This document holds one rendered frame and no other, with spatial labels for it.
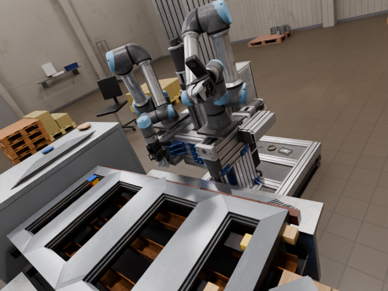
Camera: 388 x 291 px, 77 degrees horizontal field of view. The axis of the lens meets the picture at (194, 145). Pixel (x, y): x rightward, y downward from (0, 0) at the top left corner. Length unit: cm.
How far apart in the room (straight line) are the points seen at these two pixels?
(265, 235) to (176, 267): 37
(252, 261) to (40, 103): 1062
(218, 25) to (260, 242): 98
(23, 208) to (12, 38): 952
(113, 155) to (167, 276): 143
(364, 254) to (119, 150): 201
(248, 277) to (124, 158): 167
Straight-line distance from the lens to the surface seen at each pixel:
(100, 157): 222
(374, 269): 202
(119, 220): 145
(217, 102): 113
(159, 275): 110
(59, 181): 210
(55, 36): 1159
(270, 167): 242
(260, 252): 102
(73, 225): 170
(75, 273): 137
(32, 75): 1115
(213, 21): 129
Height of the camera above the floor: 169
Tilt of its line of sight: 28 degrees down
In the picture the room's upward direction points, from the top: 21 degrees counter-clockwise
